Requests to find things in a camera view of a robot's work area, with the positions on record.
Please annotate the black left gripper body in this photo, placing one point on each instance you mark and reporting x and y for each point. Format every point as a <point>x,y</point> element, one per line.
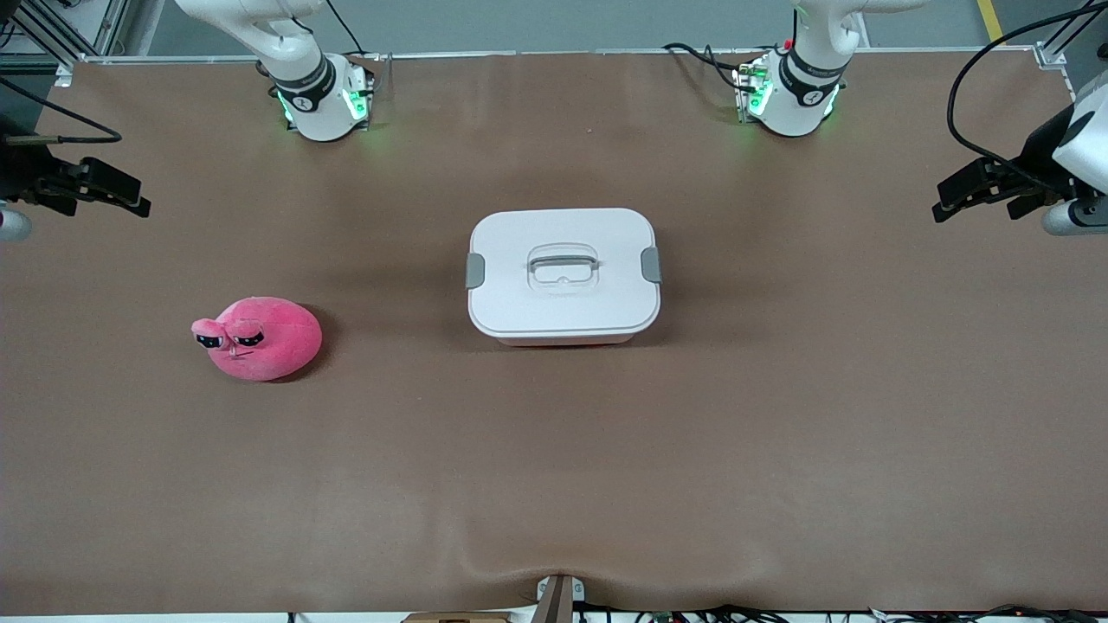
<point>1035,162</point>

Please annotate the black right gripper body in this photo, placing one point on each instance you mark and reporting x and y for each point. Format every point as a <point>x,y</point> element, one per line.
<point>19,173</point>

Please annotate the pink plush toy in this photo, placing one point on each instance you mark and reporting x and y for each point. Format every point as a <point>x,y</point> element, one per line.
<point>268,342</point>

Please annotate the white box lid grey clasps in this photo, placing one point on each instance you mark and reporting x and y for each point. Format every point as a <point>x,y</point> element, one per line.
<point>563,303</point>

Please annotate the pink plastic box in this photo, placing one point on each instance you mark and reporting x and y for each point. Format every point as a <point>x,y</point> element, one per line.
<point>563,342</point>

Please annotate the brown table mat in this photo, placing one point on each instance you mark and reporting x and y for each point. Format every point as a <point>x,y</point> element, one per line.
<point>554,476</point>

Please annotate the brown cardboard piece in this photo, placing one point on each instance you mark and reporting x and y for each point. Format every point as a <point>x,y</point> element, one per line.
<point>454,618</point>

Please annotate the aluminium frame profile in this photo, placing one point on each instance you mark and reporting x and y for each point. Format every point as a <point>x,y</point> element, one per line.
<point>112,22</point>
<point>1069,30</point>

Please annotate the silver table edge rail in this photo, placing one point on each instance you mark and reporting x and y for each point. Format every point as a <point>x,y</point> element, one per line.
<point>519,53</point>

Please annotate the metal bracket with wooden post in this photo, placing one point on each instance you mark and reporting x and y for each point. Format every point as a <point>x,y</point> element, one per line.
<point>557,601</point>

